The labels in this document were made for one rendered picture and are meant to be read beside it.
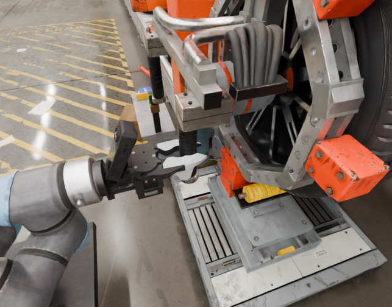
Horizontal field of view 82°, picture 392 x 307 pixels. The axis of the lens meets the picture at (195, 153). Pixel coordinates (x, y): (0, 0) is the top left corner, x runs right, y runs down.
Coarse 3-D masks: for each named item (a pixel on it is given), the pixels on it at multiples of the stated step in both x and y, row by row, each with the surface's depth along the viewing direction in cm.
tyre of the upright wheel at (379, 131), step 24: (384, 0) 32; (360, 24) 36; (384, 24) 33; (360, 48) 37; (384, 48) 33; (360, 72) 38; (384, 72) 34; (384, 96) 35; (360, 120) 39; (384, 120) 36; (384, 144) 37; (288, 192) 66; (312, 192) 55
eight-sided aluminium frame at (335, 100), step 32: (224, 0) 59; (320, 32) 34; (320, 64) 35; (352, 64) 35; (320, 96) 36; (352, 96) 35; (224, 128) 83; (320, 128) 38; (256, 160) 73; (288, 160) 48
